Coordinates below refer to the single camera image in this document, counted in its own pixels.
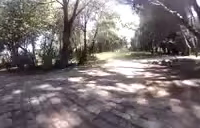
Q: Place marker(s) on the sunlit grass patch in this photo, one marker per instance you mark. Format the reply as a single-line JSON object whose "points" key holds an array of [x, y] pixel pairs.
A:
{"points": [[121, 55]]}

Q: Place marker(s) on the brown dirt path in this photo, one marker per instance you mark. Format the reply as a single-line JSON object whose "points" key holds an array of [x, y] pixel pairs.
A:
{"points": [[98, 96]]}

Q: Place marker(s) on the forked dark tree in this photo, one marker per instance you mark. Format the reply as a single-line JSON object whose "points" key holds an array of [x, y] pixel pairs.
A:
{"points": [[66, 43]]}

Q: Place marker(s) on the wood of green trees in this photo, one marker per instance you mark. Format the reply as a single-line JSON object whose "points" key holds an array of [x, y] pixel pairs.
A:
{"points": [[18, 30]]}

